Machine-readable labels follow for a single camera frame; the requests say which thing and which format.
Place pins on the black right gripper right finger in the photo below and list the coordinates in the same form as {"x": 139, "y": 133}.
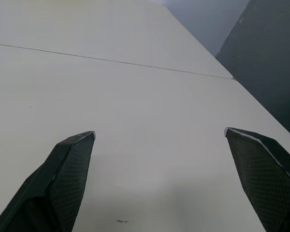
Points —
{"x": 265, "y": 183}

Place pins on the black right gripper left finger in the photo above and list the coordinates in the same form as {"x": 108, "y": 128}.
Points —
{"x": 55, "y": 188}

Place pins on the dark grey partition panel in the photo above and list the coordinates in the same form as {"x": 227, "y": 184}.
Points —
{"x": 263, "y": 55}

